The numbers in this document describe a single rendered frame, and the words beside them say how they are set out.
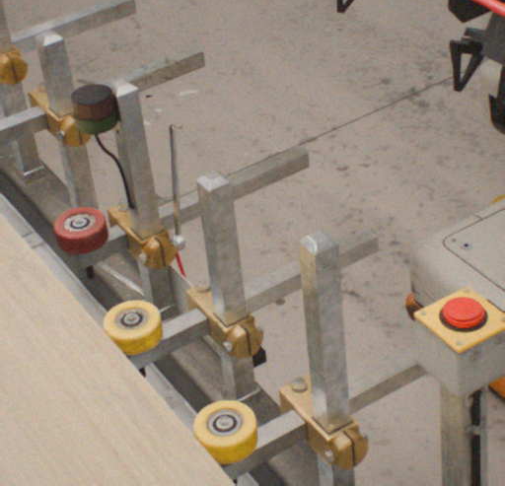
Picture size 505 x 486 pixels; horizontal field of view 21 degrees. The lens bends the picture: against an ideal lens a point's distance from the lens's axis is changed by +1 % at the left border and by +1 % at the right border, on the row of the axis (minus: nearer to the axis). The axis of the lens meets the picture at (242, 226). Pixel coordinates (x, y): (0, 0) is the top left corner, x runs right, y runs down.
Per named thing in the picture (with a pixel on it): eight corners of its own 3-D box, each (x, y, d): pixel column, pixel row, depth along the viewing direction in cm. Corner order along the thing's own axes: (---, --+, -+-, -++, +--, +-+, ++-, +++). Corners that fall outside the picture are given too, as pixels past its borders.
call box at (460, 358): (468, 340, 144) (468, 284, 140) (513, 378, 139) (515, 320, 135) (414, 368, 142) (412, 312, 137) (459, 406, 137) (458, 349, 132)
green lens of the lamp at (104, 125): (106, 106, 199) (103, 94, 197) (125, 124, 194) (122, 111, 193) (69, 121, 196) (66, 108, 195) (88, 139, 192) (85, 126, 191)
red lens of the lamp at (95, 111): (103, 92, 197) (101, 79, 196) (122, 109, 193) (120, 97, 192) (66, 106, 195) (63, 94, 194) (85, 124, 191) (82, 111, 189)
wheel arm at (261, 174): (299, 163, 230) (298, 142, 227) (311, 172, 227) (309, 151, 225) (72, 263, 213) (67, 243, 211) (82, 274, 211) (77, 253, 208)
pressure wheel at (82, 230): (102, 254, 219) (90, 197, 212) (124, 279, 213) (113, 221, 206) (57, 274, 216) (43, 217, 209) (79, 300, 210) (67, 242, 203)
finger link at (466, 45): (462, 101, 206) (484, 40, 203) (432, 84, 211) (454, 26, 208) (493, 104, 210) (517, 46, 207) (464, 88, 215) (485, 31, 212)
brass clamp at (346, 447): (314, 397, 187) (312, 371, 184) (374, 457, 177) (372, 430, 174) (277, 417, 184) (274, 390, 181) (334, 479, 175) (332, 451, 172)
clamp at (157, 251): (137, 222, 221) (133, 197, 218) (179, 262, 211) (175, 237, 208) (108, 235, 219) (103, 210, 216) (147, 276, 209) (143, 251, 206)
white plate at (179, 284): (146, 274, 229) (137, 228, 223) (225, 357, 211) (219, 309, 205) (143, 275, 229) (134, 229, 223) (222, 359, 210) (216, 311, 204)
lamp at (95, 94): (123, 198, 209) (101, 79, 196) (141, 215, 205) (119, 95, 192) (90, 213, 206) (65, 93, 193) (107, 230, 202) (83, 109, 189)
